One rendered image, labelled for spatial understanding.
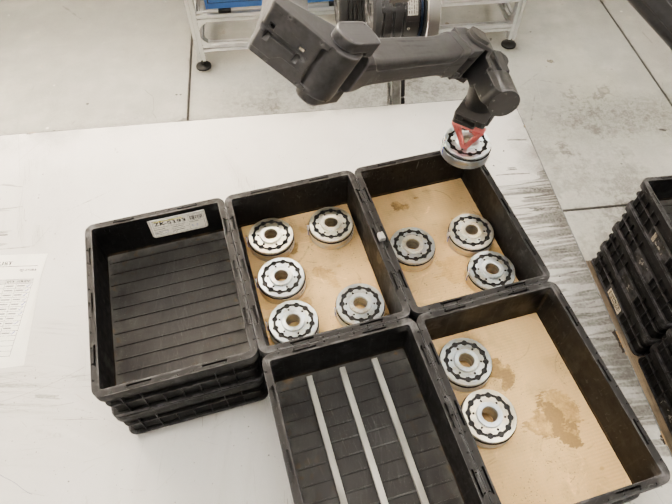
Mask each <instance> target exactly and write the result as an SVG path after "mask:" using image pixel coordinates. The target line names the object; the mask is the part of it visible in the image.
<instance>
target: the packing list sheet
mask: <svg viewBox="0 0 672 504"><path fill-rule="evenodd" d="M47 255H48V253H46V254H18V255H0V368H7V367H15V366H23V365H24V363H25V357H26V352H27V347H28V341H29V336H30V331H31V326H32V320H33V315H34V310H35V304H36V299H37V294H38V288H39V283H40V278H41V274H42V271H43V268H44V264H45V261H46V258H47Z"/></svg>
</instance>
